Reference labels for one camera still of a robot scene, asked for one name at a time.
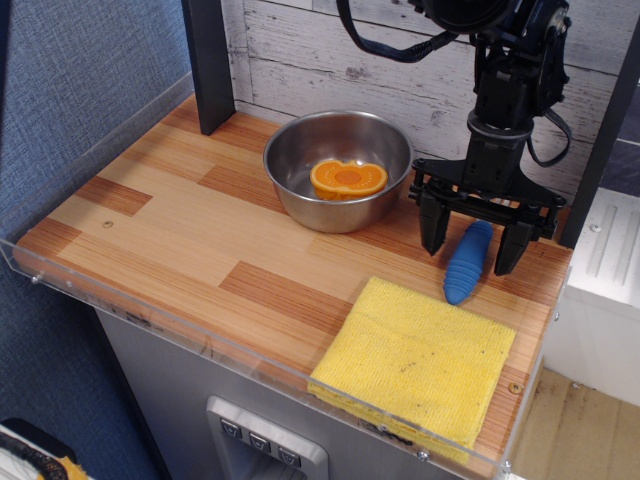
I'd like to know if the white toy sink unit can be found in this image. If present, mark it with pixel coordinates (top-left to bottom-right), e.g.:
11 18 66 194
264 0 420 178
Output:
543 188 639 405

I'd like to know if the yellow folded cloth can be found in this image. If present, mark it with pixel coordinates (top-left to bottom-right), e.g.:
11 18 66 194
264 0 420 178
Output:
307 277 516 464

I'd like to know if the clear acrylic table guard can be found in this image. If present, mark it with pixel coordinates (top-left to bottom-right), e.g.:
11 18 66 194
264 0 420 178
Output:
4 99 571 479

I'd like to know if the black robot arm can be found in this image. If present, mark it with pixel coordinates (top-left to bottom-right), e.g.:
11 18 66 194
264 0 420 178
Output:
410 1 571 276

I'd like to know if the black vertical post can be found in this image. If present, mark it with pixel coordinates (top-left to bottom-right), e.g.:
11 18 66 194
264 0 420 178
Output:
181 0 236 135
558 1 639 248

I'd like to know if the orange toy fruit slice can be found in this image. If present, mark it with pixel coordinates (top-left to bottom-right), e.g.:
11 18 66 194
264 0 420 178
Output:
309 159 388 201

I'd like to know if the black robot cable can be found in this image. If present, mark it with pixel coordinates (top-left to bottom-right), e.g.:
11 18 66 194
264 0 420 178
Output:
334 0 574 169

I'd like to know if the blue handled metal fork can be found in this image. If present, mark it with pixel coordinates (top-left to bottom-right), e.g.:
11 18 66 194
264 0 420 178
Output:
443 221 493 305

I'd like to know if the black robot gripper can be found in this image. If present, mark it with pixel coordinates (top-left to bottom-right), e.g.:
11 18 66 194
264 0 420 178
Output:
410 122 566 276

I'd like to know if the black vertical post left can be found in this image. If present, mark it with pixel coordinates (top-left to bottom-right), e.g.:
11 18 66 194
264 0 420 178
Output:
181 0 236 135

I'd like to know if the yellow object bottom left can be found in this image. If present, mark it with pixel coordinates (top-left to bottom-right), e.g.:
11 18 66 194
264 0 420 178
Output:
37 457 90 480

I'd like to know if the silver toy fridge cabinet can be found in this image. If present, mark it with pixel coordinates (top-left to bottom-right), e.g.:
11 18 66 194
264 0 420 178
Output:
94 307 451 480

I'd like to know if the silver metal bowl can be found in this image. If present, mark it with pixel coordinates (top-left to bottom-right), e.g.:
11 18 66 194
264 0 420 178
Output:
263 110 414 233

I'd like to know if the black vertical post right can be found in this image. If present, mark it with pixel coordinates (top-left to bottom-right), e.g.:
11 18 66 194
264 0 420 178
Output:
558 1 639 248

